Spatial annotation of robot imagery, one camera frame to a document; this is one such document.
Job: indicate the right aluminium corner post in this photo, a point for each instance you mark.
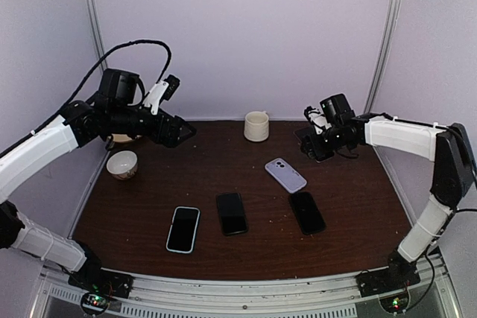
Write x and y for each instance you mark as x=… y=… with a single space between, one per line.
x=384 y=52

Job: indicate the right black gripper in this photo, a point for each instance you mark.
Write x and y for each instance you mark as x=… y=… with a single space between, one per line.
x=314 y=148

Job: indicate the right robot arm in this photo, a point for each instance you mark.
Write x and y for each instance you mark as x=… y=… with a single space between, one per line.
x=431 y=165

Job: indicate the left aluminium corner post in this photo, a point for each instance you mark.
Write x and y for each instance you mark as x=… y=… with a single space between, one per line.
x=95 y=28

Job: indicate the phone in light-blue case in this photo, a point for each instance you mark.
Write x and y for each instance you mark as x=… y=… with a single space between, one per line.
x=183 y=230

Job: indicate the white patterned bowl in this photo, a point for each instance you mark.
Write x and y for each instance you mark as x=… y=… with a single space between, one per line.
x=122 y=165

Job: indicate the lilac silicone phone case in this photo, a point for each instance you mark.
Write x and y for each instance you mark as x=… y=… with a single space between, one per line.
x=285 y=175

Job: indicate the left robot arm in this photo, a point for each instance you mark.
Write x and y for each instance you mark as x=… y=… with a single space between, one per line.
x=110 y=111

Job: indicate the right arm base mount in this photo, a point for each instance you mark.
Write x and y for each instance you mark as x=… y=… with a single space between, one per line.
x=377 y=282

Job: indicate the aluminium corner post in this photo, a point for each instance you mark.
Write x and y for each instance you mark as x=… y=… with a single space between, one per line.
x=384 y=52
x=95 y=28

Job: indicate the black phone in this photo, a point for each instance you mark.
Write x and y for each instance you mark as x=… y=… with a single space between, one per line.
x=307 y=214
x=231 y=214

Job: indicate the purple smartphone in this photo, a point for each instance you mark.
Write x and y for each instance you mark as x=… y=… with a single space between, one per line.
x=309 y=131

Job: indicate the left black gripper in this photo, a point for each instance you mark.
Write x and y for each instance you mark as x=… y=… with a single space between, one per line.
x=171 y=139

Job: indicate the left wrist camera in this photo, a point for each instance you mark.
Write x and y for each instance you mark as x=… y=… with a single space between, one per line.
x=161 y=91

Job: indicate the cream textured mug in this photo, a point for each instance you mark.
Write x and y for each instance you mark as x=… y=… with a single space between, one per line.
x=256 y=126

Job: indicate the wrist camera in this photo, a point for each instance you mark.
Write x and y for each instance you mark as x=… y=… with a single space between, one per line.
x=161 y=91
x=317 y=119

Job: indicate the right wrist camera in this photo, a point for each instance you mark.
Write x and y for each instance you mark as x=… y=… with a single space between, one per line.
x=317 y=119

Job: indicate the beige ceramic plate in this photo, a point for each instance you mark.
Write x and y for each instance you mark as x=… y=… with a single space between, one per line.
x=123 y=139

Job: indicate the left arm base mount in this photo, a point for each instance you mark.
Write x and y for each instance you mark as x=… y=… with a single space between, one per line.
x=109 y=284

